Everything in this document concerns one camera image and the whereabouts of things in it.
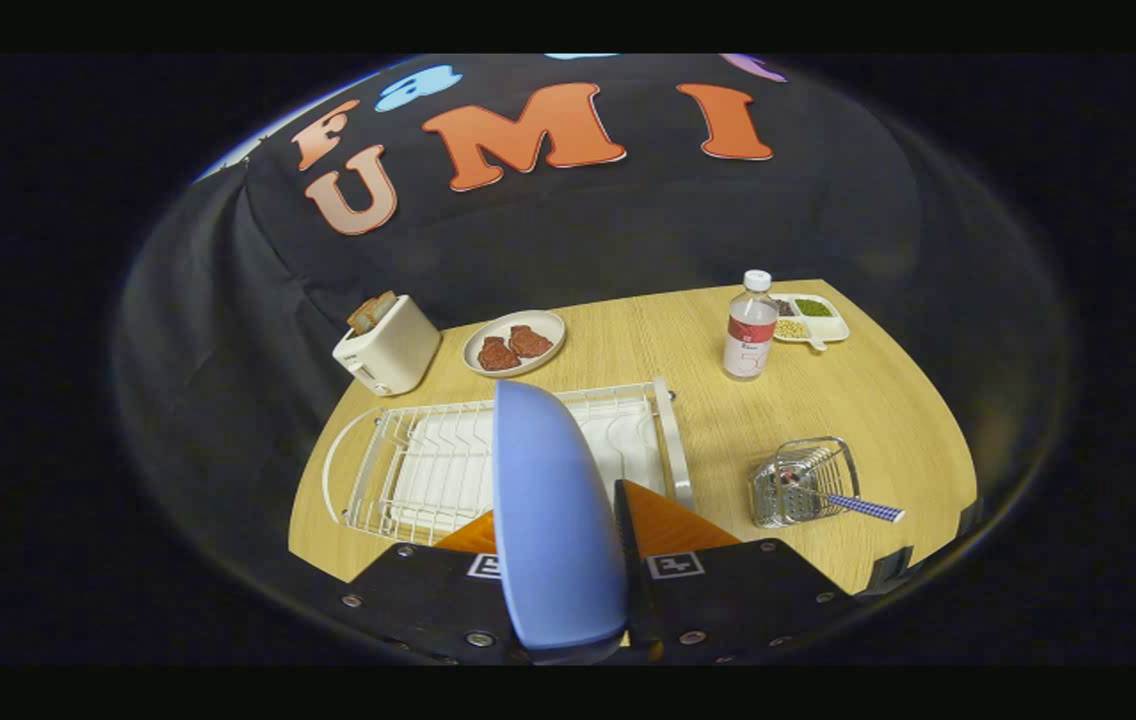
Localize white toaster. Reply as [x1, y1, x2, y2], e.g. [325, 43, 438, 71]
[332, 293, 443, 398]

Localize blue plate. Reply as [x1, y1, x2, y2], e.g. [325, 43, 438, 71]
[491, 380, 629, 653]

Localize brown toast slices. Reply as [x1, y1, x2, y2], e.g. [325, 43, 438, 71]
[346, 290, 399, 336]

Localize clear bottle with red label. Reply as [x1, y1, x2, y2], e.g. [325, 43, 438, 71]
[722, 269, 780, 382]

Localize blue checkered handle spoon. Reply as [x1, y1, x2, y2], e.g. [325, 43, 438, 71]
[778, 470, 906, 524]

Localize metal wire basket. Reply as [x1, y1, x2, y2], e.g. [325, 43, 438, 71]
[749, 436, 861, 529]

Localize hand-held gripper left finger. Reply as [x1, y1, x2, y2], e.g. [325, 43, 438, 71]
[333, 508, 529, 666]

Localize beige round plate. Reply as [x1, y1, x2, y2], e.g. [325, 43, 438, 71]
[461, 309, 567, 378]

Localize white wire dish rack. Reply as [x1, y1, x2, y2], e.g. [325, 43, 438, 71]
[321, 376, 697, 546]

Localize white divided tray with beans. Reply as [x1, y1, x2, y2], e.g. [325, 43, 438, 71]
[768, 293, 851, 352]

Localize black backdrop cloth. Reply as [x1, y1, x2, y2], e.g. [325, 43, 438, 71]
[113, 55, 1069, 561]

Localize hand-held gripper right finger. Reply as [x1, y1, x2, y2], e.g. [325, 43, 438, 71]
[612, 478, 864, 666]

